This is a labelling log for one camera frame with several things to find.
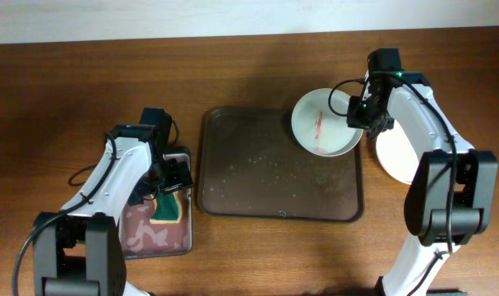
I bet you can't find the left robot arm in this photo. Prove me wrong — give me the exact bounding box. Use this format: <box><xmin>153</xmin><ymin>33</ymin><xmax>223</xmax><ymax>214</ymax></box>
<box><xmin>25</xmin><ymin>108</ymin><xmax>193</xmax><ymax>296</ymax></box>

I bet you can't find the white plate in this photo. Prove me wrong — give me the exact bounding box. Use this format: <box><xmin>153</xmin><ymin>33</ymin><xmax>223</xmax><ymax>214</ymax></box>
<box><xmin>375</xmin><ymin>121</ymin><xmax>418</xmax><ymax>184</ymax></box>

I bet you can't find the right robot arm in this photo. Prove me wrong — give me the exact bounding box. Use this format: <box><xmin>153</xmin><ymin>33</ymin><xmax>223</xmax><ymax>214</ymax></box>
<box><xmin>346</xmin><ymin>48</ymin><xmax>498</xmax><ymax>295</ymax></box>

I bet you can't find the pale green plate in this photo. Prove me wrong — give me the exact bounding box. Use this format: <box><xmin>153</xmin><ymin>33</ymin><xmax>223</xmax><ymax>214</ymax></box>
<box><xmin>291</xmin><ymin>88</ymin><xmax>363</xmax><ymax>157</ymax></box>

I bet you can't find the green and yellow sponge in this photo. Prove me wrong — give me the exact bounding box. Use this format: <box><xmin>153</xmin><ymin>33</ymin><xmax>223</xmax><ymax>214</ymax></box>
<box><xmin>150</xmin><ymin>192</ymin><xmax>183</xmax><ymax>224</ymax></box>

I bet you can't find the metal baking tray with water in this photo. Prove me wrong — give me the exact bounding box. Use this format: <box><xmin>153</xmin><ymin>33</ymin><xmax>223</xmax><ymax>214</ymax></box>
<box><xmin>119</xmin><ymin>147</ymin><xmax>194</xmax><ymax>260</ymax></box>

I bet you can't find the brown plastic serving tray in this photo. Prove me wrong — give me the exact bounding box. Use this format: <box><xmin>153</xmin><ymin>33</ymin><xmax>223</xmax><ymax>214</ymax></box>
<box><xmin>197</xmin><ymin>108</ymin><xmax>364</xmax><ymax>223</ymax></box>

